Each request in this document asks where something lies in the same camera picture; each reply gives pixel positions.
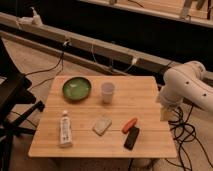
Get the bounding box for translucent plastic cup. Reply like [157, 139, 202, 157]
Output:
[101, 82, 115, 104]

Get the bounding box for green ceramic bowl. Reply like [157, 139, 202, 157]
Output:
[62, 77, 92, 101]

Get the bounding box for wooden table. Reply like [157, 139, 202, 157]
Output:
[29, 76, 177, 158]

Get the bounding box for black floor cables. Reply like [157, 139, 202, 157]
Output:
[164, 104, 213, 171]

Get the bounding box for white tube with label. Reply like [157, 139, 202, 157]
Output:
[59, 110, 73, 147]

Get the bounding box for black cable left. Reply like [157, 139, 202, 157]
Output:
[23, 40, 72, 92]

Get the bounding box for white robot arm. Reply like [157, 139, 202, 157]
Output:
[156, 61, 213, 121]

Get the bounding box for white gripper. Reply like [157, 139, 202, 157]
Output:
[156, 94, 181, 121]

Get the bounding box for long metal rail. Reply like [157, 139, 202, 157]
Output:
[0, 12, 213, 84]

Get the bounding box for black chair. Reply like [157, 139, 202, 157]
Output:
[0, 37, 45, 171]

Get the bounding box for beige sponge block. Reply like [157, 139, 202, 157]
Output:
[93, 117, 112, 136]

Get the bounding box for orange marker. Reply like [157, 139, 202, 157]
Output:
[122, 118, 138, 134]

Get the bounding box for black rectangular remote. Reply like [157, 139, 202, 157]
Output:
[124, 127, 140, 150]

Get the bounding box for white spray bottle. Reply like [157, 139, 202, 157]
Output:
[17, 6, 44, 28]

